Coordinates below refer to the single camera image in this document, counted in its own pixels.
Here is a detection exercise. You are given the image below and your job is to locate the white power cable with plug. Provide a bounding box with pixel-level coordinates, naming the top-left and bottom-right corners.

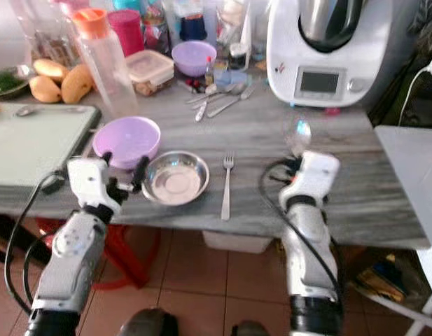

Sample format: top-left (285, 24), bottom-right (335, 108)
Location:
top-left (397, 59), bottom-right (432, 127)

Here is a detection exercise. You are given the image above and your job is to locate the bowl of green leaves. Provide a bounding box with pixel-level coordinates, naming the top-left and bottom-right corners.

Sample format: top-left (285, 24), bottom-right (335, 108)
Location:
top-left (0, 67), bottom-right (35, 99)

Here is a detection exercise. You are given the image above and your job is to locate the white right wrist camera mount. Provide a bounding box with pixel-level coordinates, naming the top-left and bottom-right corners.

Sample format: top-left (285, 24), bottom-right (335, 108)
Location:
top-left (282, 150), bottom-right (341, 205)

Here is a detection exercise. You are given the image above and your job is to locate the clear lidded food container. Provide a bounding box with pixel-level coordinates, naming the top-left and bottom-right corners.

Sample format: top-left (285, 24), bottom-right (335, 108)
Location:
top-left (125, 48), bottom-right (175, 97)

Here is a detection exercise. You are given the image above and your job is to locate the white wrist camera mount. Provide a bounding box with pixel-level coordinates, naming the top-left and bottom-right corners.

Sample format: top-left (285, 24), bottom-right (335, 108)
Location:
top-left (282, 150), bottom-right (341, 205)
top-left (67, 157), bottom-right (123, 210)

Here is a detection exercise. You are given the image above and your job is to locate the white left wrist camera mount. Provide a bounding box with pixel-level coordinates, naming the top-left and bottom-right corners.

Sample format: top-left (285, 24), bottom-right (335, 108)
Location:
top-left (67, 157), bottom-right (123, 210)

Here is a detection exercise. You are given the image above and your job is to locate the small purple plastic bowl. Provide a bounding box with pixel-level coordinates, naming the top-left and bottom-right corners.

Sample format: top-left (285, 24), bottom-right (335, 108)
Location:
top-left (171, 40), bottom-right (218, 77)

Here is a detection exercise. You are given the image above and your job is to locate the clear bottle with orange cap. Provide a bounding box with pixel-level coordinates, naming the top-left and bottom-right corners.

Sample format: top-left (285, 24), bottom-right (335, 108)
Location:
top-left (71, 8), bottom-right (137, 119)

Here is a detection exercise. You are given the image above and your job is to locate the white kitchen machine with display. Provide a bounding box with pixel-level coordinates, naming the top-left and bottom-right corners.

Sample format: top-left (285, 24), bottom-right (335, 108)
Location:
top-left (265, 0), bottom-right (396, 109)

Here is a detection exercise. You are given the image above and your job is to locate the black right robot foot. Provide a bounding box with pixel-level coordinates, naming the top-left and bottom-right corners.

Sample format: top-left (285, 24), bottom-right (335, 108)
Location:
top-left (230, 320), bottom-right (273, 336)

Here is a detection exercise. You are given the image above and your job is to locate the dark blue cup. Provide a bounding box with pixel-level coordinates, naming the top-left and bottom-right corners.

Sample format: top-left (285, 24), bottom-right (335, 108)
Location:
top-left (179, 13), bottom-right (209, 42)

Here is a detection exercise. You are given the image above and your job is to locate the white plastic box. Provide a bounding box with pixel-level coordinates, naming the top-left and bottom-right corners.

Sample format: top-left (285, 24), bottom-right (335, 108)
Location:
top-left (201, 230), bottom-right (273, 255)

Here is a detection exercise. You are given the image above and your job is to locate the silver fork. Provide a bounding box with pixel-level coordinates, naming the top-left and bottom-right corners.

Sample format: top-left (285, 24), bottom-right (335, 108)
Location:
top-left (220, 153), bottom-right (236, 222)

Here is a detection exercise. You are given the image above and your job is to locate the stainless steel bowl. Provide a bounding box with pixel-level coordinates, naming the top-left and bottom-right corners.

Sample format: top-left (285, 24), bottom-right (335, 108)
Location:
top-left (141, 150), bottom-right (211, 207)

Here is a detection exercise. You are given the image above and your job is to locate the red plastic stool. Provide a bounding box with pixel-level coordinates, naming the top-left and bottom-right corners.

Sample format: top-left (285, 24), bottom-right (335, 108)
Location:
top-left (34, 216), bottom-right (151, 291)

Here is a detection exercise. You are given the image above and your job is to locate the pink plastic cup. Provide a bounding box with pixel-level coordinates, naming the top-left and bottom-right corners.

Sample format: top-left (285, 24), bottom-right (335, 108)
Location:
top-left (107, 8), bottom-right (146, 57)

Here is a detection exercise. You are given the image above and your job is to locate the white cutting board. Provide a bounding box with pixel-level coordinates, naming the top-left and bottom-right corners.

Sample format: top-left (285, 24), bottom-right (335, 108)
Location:
top-left (0, 103), bottom-right (103, 190)

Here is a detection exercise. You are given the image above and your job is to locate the white side table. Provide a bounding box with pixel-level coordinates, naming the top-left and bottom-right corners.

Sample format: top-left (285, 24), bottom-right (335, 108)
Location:
top-left (375, 124), bottom-right (432, 247)

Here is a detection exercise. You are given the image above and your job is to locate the black robot foot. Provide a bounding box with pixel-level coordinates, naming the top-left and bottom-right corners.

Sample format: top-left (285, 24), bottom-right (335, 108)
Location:
top-left (230, 320), bottom-right (273, 336)
top-left (120, 307), bottom-right (168, 336)

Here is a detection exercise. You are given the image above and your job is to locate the black left robot foot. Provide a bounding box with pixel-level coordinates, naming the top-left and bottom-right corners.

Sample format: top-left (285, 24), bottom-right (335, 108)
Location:
top-left (120, 307), bottom-right (168, 336)

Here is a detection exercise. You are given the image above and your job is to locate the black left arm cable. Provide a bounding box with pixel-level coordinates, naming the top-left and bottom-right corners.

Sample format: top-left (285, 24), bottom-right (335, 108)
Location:
top-left (6, 170), bottom-right (69, 316)

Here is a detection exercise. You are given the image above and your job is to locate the large purple plastic bowl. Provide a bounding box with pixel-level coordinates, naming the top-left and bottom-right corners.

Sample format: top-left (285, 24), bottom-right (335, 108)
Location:
top-left (92, 115), bottom-right (162, 171)

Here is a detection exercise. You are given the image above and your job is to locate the clear drinking glass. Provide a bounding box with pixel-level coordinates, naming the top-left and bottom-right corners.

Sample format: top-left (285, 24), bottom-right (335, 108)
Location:
top-left (286, 118), bottom-right (313, 160)

